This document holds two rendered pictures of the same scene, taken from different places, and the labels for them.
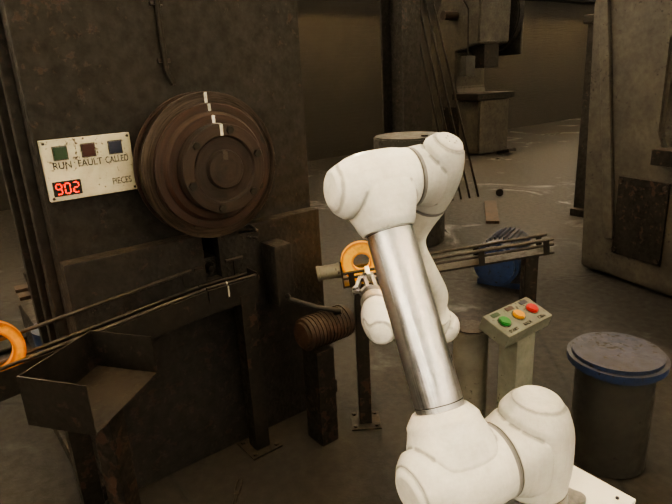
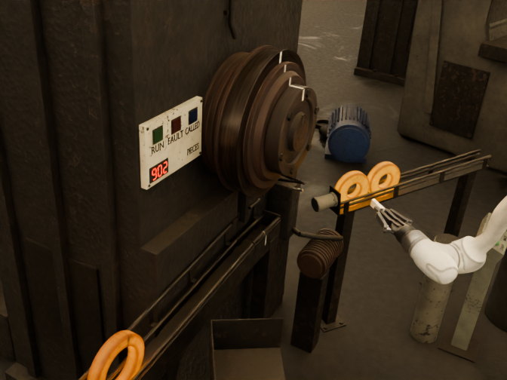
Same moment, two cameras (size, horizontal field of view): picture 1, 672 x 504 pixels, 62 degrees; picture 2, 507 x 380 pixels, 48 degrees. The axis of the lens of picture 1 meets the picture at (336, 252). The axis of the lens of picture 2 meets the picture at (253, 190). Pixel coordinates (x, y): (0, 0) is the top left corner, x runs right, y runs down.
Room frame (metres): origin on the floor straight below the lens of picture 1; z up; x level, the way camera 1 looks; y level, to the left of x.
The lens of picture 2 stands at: (0.35, 1.16, 1.82)
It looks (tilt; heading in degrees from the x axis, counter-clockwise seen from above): 30 degrees down; 334
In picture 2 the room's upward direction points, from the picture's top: 4 degrees clockwise
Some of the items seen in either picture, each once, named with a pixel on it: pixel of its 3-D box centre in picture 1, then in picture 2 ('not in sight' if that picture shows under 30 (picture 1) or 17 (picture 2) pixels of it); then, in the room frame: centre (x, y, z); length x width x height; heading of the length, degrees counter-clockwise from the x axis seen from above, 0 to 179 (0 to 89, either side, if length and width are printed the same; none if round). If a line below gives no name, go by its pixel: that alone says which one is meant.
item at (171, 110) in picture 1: (209, 165); (265, 123); (1.85, 0.40, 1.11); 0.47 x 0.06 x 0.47; 127
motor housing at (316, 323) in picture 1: (327, 374); (314, 291); (1.94, 0.06, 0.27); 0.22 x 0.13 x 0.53; 127
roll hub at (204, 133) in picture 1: (223, 168); (293, 130); (1.77, 0.34, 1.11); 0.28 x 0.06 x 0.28; 127
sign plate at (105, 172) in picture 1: (90, 166); (173, 141); (1.73, 0.74, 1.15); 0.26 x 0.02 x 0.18; 127
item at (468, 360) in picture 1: (469, 391); (435, 289); (1.78, -0.46, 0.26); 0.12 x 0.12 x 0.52
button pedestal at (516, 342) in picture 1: (514, 393); (477, 289); (1.67, -0.58, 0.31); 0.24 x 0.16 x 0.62; 127
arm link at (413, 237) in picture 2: (375, 304); (415, 243); (1.62, -0.11, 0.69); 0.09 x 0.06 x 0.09; 92
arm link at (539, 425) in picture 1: (530, 439); not in sight; (1.00, -0.39, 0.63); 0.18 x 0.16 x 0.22; 115
